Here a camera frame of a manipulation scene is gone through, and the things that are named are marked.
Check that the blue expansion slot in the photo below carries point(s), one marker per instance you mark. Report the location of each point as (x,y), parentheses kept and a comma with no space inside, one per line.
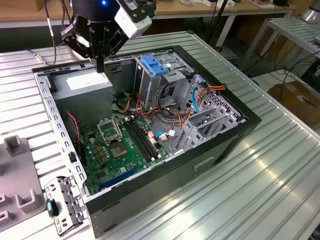
(117,178)

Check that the grey metal drive cage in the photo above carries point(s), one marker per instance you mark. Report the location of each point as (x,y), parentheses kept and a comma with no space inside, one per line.
(147,87)

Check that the black open PC case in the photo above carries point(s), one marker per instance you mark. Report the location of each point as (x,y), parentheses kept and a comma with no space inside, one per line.
(175,175)

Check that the black RAM slot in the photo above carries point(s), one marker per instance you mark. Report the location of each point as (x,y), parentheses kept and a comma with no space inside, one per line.
(138,142)
(145,138)

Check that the black tripod stand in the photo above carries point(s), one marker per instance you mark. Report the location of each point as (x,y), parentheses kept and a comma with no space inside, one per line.
(215,20)

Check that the grey metal slot bracket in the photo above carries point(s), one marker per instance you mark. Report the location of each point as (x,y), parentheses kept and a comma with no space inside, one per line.
(72,200)

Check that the CPU socket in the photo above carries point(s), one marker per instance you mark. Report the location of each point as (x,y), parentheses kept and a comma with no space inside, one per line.
(118,150)

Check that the green motherboard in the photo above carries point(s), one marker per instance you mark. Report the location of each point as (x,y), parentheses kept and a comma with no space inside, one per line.
(117,167)

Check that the small brown box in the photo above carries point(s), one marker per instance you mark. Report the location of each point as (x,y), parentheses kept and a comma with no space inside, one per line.
(41,5)

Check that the grey metal disk bay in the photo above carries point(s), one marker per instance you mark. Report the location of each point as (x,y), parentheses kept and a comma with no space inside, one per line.
(191,132)

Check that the blue plastic drive latch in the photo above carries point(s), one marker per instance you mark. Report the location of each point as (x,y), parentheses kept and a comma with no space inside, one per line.
(153,66)

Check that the thin locking lever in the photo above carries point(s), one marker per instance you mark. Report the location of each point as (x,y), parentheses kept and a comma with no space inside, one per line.
(117,127)

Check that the black blue latch clip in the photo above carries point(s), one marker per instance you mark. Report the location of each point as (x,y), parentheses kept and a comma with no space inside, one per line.
(51,207)

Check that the slatted metal side table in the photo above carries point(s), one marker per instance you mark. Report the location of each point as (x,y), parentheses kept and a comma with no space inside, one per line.
(292,30)

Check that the grey power supply unit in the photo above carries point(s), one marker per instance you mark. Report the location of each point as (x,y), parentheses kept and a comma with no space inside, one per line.
(82,105)

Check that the large brown cardboard box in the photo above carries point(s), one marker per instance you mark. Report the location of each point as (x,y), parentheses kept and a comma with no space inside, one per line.
(295,100)

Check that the wooden desk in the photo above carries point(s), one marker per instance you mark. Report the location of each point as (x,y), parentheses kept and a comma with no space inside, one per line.
(190,8)

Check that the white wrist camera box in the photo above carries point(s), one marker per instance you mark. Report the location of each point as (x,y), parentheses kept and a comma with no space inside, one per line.
(132,22)

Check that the grey parts rack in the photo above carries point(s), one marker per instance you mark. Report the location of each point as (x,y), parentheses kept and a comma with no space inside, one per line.
(17,175)

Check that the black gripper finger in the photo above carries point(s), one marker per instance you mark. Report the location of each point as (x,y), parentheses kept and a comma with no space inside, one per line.
(117,40)
(75,40)

